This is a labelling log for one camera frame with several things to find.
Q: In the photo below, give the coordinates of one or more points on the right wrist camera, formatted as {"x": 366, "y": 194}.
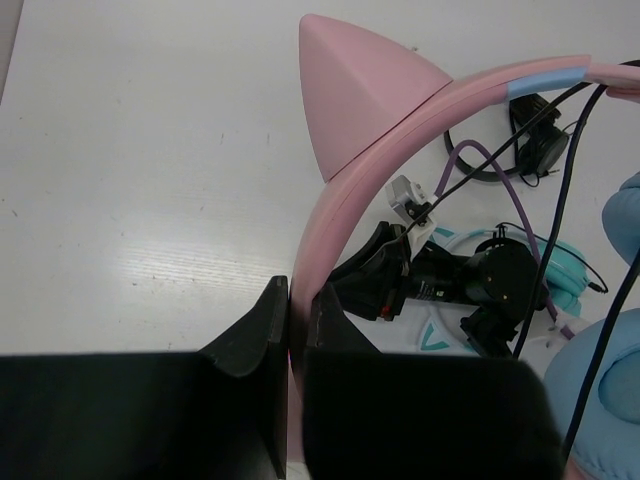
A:
{"x": 411, "y": 203}

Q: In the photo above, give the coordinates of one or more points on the pink blue cat-ear headphones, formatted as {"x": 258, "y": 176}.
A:
{"x": 370, "y": 105}

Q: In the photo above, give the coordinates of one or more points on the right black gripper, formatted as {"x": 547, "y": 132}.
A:
{"x": 374, "y": 415}

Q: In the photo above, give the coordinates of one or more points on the white teal cat-ear headphones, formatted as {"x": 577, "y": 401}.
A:
{"x": 550, "y": 270}

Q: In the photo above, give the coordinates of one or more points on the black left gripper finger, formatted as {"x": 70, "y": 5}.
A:
{"x": 216, "y": 413}

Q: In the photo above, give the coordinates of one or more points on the black headphones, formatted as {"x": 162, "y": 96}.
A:
{"x": 541, "y": 148}

